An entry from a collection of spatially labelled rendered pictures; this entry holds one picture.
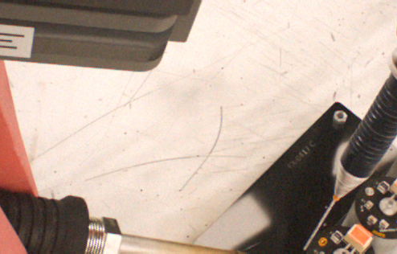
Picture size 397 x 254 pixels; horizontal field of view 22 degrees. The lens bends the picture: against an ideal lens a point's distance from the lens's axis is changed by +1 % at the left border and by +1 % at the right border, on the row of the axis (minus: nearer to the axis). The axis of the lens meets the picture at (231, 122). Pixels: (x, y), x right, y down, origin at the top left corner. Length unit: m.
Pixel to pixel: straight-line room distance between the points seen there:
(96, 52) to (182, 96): 0.29
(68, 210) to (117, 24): 0.13
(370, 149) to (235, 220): 0.14
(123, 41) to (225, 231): 0.26
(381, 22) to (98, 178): 0.16
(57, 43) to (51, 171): 0.27
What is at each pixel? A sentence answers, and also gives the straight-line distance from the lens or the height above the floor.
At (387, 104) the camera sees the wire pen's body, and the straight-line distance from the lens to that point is 0.29.
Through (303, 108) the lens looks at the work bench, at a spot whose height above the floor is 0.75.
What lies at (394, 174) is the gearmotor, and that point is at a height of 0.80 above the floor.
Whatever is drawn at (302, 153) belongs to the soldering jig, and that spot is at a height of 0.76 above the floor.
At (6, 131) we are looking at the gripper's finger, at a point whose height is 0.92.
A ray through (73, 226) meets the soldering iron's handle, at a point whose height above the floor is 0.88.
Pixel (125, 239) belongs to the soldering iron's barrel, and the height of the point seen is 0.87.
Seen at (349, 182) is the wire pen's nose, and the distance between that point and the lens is 0.31.
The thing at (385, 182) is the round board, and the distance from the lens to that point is 0.38.
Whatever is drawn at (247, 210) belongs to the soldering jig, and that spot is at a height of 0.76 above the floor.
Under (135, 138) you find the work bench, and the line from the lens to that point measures 0.45.
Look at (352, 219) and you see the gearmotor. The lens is 0.39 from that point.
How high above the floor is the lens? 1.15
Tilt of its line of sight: 61 degrees down
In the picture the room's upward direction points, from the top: 12 degrees clockwise
